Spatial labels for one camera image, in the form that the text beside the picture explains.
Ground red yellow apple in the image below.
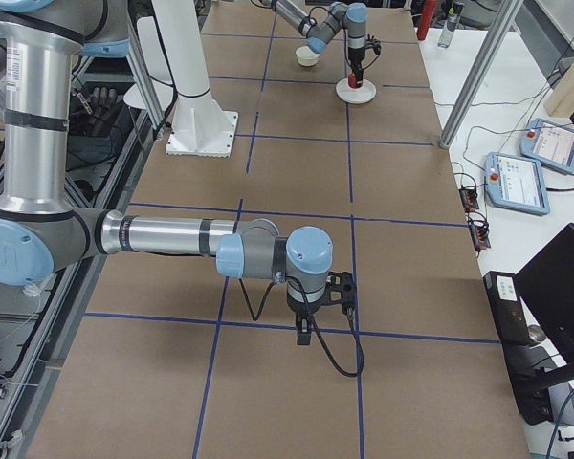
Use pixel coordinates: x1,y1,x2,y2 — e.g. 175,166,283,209
347,73,359,90

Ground far orange black connector box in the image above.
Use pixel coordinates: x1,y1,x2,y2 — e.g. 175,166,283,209
458,173,479,212

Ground near blue teach pendant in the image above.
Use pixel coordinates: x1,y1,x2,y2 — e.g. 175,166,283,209
484,152,550,215

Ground brown paper table mat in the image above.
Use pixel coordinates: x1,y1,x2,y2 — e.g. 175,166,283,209
26,5,531,459

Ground black monitor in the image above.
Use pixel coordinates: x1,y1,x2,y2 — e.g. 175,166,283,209
516,223,574,362

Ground blue teach pendant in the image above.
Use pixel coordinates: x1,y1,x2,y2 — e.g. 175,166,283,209
520,118,574,174
484,152,550,215

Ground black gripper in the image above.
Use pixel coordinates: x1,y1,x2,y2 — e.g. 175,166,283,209
347,46,365,88
287,288,330,345

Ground far blue teach pendant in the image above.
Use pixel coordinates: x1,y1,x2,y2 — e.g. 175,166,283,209
520,118,574,174

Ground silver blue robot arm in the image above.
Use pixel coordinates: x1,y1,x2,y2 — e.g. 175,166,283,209
0,1,333,345
261,0,372,89

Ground black computer box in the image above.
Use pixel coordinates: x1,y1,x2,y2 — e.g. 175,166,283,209
483,271,574,426

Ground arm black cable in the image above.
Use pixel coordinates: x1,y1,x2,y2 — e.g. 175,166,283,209
237,275,366,378

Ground orange black connector box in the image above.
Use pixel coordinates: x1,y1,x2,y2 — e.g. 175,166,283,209
466,211,491,253
458,173,479,212

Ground near orange black connector box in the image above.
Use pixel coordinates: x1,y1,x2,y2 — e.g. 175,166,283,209
466,211,491,253

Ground aluminium frame post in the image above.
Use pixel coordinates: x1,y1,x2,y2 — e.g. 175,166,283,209
439,0,523,149

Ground white camera stand pedestal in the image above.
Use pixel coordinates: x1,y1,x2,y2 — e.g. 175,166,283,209
152,0,238,158

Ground wooden board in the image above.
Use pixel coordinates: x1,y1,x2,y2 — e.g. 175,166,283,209
544,62,574,118

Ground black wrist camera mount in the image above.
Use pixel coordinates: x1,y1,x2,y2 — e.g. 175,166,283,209
365,34,382,56
322,272,357,317

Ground white bowl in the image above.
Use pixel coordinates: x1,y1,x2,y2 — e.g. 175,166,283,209
295,46,320,67

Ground red bottle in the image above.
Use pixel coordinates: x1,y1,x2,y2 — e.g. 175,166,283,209
416,0,437,41

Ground white plate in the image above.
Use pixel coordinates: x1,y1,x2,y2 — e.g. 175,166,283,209
335,78,376,104

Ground clear water bottle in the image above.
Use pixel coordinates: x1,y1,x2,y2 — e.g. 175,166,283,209
437,1,464,48

